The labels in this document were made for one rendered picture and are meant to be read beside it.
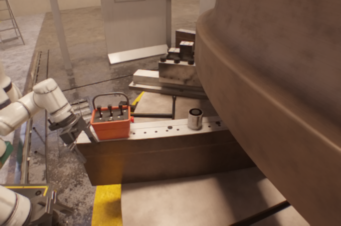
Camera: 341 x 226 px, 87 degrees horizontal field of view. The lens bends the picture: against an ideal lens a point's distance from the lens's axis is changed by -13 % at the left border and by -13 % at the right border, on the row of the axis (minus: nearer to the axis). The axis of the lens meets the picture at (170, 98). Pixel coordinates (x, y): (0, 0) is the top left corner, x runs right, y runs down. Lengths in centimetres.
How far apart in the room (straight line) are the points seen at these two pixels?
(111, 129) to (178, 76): 114
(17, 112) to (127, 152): 59
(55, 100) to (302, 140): 82
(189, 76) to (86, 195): 137
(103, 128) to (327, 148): 90
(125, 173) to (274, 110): 94
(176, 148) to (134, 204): 41
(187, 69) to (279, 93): 138
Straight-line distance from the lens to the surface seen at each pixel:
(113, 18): 391
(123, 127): 105
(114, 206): 168
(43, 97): 85
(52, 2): 383
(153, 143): 112
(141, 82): 228
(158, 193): 132
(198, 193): 133
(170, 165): 127
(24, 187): 160
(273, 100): 65
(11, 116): 89
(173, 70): 201
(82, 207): 174
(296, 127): 61
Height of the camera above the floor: 142
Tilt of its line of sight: 32 degrees down
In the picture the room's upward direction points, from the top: straight up
